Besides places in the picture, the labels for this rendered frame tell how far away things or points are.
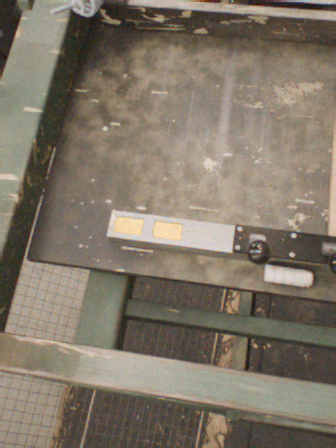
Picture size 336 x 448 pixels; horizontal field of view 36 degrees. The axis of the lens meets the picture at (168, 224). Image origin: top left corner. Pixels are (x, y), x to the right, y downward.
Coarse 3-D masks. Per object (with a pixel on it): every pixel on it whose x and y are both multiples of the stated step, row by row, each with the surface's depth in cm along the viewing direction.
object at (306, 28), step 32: (128, 0) 106; (160, 0) 105; (192, 0) 106; (224, 0) 105; (256, 0) 104; (288, 0) 103; (320, 0) 102; (192, 32) 110; (224, 32) 108; (256, 32) 107; (288, 32) 105; (320, 32) 104
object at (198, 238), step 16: (112, 224) 91; (144, 224) 91; (192, 224) 90; (208, 224) 90; (112, 240) 92; (128, 240) 91; (144, 240) 90; (160, 240) 90; (176, 240) 89; (192, 240) 89; (208, 240) 89; (224, 240) 89; (224, 256) 91; (240, 256) 89
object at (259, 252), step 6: (252, 234) 87; (258, 234) 87; (252, 240) 86; (258, 240) 77; (264, 240) 86; (252, 246) 76; (258, 246) 76; (264, 246) 76; (270, 246) 77; (246, 252) 77; (252, 252) 76; (258, 252) 75; (264, 252) 75; (270, 252) 76; (252, 258) 76; (258, 258) 76; (264, 258) 76; (270, 258) 76; (258, 264) 77
